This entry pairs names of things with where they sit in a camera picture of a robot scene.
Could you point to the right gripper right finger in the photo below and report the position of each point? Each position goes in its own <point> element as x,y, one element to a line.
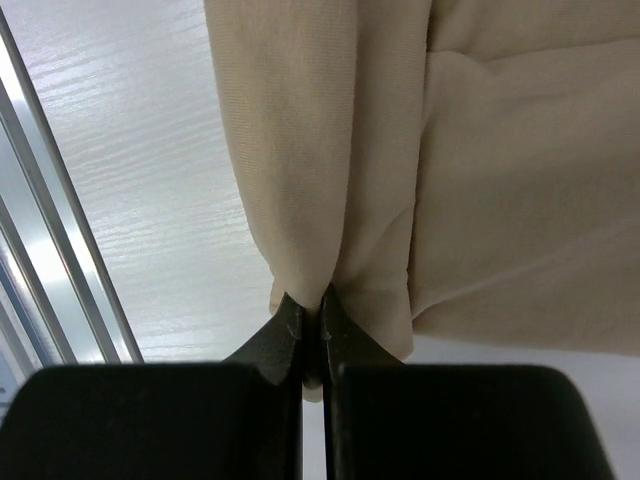
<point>385,419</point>

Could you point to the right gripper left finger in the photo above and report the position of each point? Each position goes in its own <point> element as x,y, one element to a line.
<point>239,418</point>

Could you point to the beige t shirt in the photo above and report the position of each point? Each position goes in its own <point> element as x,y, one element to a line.
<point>468,170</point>

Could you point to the aluminium front rail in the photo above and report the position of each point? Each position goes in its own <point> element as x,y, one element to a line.
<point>58,303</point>

